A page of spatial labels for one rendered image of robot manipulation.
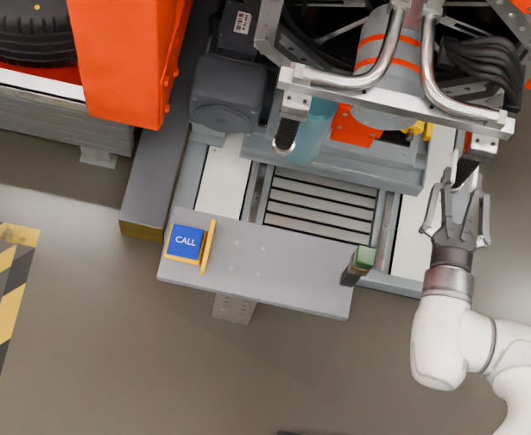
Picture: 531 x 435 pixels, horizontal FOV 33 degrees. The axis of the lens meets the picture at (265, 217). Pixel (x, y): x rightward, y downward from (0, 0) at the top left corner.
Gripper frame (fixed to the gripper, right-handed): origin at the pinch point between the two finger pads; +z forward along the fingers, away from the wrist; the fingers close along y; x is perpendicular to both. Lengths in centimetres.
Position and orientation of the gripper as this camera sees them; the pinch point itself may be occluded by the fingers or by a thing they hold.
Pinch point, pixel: (463, 170)
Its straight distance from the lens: 173.8
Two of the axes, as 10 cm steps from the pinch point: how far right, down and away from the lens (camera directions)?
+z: 1.9, -9.2, 3.3
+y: 9.8, 2.2, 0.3
